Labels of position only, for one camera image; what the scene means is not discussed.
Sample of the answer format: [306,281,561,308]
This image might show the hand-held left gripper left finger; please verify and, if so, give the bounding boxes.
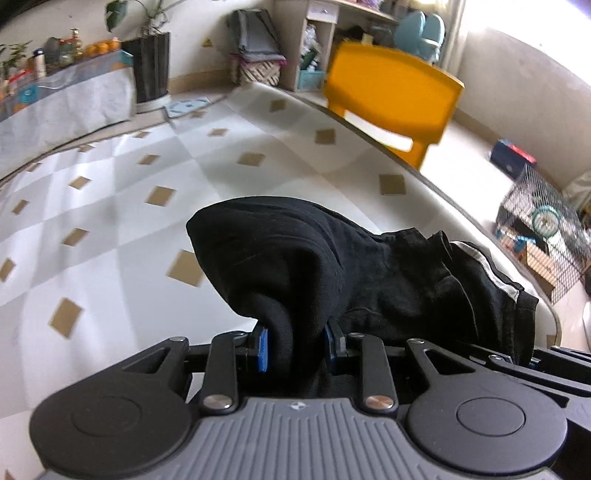
[121,325,271,414]

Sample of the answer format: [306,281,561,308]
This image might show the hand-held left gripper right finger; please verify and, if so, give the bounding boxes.
[323,320,481,412]

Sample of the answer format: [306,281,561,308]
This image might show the black t-shirt red print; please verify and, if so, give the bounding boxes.
[185,196,540,398]

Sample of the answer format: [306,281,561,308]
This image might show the grey white checkered tablecloth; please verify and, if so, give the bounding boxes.
[0,83,561,480]

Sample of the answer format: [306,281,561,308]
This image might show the dark blue red box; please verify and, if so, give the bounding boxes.
[489,138,539,181]

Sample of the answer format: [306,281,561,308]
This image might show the light blue patterned pad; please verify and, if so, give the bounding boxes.
[164,97,214,120]

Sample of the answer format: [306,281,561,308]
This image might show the yellow plastic chair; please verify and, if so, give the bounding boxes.
[322,41,465,171]

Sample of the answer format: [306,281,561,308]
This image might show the light blue storage basket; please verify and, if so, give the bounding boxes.
[297,68,327,91]

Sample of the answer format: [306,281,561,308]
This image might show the white desk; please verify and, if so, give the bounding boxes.
[273,0,402,93]

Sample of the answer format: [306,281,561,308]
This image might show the cabinet with grey patterned cover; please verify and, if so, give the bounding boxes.
[0,50,138,178]

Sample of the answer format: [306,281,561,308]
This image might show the light blue chair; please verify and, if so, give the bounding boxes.
[393,10,447,64]

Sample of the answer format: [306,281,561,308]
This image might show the clear box of oranges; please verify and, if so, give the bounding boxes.
[85,40,122,58]

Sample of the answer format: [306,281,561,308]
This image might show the dark grey stone ornament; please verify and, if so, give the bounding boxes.
[44,37,63,70]

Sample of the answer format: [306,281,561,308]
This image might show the small potted plant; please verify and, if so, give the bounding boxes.
[0,41,32,86]

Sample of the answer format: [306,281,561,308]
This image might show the wire pet cage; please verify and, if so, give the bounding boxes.
[495,164,591,304]

